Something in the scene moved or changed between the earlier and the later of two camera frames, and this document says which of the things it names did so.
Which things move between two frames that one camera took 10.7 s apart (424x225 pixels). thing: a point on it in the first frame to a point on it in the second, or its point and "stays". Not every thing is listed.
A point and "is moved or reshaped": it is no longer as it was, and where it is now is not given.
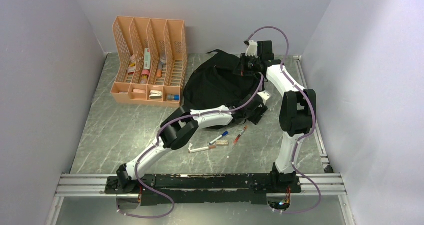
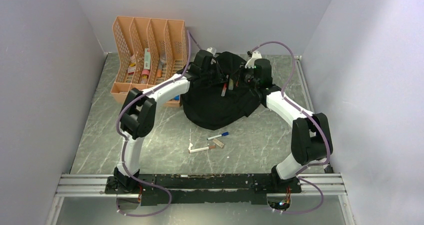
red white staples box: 131,70 stays
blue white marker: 224,134 is moved or reshaped
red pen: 239,135 to 224,90
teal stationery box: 147,59 stays
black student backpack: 213,81 stays
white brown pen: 205,148 stays
